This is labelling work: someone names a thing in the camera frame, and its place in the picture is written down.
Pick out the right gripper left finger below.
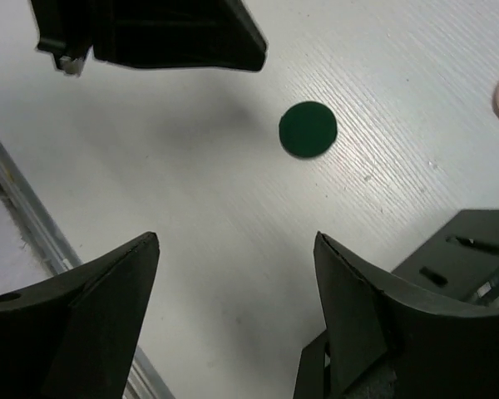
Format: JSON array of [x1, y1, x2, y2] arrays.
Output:
[[0, 232, 160, 398]]

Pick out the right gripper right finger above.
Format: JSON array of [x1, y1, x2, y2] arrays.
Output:
[[314, 233, 499, 398]]

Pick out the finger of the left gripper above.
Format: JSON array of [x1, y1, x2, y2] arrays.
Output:
[[91, 0, 267, 71]]

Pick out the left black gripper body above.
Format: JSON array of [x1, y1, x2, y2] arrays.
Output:
[[30, 0, 92, 76]]

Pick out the green round compact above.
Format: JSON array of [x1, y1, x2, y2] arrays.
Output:
[[279, 101, 338, 159]]

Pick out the black slotted organizer box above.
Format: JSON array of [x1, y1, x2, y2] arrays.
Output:
[[294, 209, 499, 398]]

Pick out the aluminium table rail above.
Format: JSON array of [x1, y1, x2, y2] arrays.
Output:
[[0, 142, 171, 398]]

